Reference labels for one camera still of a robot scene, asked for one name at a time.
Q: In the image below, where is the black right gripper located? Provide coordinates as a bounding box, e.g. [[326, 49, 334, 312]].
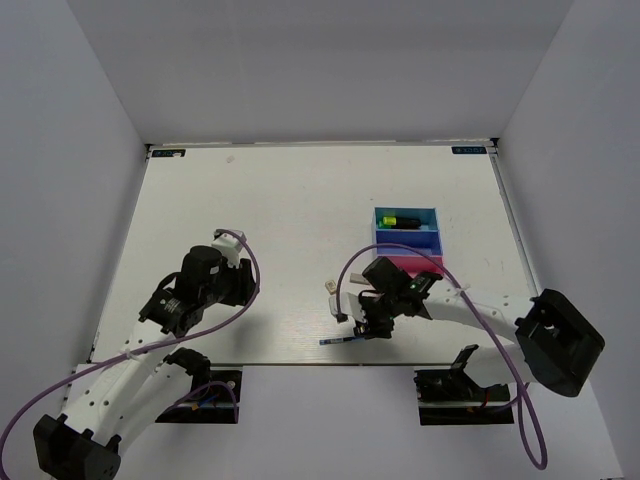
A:
[[354, 291, 402, 340]]

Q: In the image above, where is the blue gel pen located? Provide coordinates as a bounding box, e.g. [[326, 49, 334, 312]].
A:
[[318, 336, 368, 346]]

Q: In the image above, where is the green cap highlighter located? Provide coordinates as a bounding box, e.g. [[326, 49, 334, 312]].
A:
[[380, 215, 422, 229]]

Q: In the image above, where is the yellow cap highlighter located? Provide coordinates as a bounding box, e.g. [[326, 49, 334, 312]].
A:
[[379, 216, 422, 230]]

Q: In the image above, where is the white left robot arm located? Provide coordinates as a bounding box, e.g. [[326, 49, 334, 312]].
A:
[[33, 232, 256, 479]]

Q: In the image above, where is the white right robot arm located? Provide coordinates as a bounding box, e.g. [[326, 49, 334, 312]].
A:
[[332, 257, 605, 399]]

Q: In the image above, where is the grey wrapped eraser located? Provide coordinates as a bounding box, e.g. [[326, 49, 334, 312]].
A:
[[349, 273, 368, 285]]

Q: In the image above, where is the three-compartment colour container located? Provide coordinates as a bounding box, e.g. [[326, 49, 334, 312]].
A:
[[372, 207, 444, 275]]

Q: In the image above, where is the left corner label sticker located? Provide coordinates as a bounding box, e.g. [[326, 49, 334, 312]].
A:
[[151, 149, 186, 158]]

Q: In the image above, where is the corner label sticker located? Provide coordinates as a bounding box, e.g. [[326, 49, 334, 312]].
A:
[[451, 145, 487, 155], [151, 149, 186, 158]]

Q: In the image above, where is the right corner label sticker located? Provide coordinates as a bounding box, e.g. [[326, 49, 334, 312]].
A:
[[451, 145, 487, 155]]

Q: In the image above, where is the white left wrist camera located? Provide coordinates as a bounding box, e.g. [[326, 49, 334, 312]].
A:
[[211, 229, 246, 268]]

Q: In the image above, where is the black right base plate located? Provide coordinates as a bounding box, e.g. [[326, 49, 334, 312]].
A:
[[414, 369, 515, 426]]

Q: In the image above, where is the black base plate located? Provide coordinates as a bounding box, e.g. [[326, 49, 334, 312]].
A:
[[414, 369, 515, 426], [155, 369, 243, 425]]

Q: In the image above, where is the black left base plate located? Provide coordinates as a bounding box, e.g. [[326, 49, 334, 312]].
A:
[[155, 369, 243, 425]]

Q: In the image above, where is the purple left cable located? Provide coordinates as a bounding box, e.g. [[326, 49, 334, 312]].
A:
[[0, 228, 264, 459]]

